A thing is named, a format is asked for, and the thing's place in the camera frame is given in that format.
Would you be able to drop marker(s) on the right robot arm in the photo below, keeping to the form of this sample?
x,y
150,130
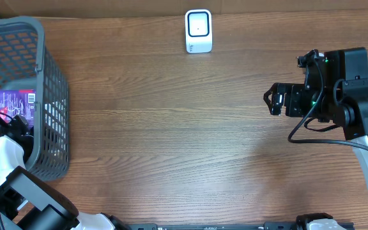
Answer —
x,y
335,90

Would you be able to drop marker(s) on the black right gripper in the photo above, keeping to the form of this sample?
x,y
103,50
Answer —
x,y
293,92

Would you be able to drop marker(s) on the white barcode scanner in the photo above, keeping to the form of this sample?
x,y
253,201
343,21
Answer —
x,y
198,31

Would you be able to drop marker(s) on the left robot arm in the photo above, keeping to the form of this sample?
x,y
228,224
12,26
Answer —
x,y
27,202

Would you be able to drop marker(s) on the purple red tissue pack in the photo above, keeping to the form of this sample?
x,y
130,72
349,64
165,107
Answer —
x,y
18,102

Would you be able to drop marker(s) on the grey plastic mesh basket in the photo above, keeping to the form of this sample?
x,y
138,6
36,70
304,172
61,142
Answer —
x,y
26,63

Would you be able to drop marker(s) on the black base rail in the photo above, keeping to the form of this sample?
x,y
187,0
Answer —
x,y
264,226

